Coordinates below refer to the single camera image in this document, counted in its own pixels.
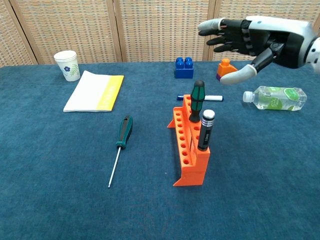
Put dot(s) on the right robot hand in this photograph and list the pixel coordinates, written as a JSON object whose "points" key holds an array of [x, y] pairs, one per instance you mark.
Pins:
{"points": [[282, 37]]}

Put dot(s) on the green black striped screwdriver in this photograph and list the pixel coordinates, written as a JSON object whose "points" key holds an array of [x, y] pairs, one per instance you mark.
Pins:
{"points": [[196, 100]]}

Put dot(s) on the black silver precision screwdriver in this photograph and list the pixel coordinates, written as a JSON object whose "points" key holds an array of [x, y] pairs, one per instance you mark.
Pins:
{"points": [[205, 135]]}

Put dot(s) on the orange test tube rack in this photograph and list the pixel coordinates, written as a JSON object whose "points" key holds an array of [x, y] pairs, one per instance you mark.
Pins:
{"points": [[195, 175]]}

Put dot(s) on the clear green label bottle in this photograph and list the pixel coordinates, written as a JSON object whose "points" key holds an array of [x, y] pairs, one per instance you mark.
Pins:
{"points": [[275, 98]]}

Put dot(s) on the orange purple building block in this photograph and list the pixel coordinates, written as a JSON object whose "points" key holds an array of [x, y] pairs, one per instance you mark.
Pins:
{"points": [[225, 68]]}

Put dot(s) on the white blue marker pen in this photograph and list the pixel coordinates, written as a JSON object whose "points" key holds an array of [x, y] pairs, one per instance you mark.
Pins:
{"points": [[212, 98]]}

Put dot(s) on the blue building block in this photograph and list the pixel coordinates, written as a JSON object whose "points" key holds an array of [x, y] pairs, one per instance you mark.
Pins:
{"points": [[183, 72]]}

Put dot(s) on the teal black long screwdriver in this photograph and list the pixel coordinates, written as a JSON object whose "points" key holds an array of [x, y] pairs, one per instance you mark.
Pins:
{"points": [[125, 130]]}

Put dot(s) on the white yellow booklet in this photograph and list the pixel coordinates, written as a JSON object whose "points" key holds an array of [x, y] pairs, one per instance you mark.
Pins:
{"points": [[87, 95]]}

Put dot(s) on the woven wooden folding screen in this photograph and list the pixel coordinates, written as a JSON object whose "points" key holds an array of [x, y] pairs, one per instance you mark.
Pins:
{"points": [[75, 30]]}

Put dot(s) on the white floral paper cup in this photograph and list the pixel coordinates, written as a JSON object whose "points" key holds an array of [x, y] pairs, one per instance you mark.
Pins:
{"points": [[67, 65]]}

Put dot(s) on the blue felt table cover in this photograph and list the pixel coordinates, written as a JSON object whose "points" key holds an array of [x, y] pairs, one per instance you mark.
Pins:
{"points": [[50, 175]]}

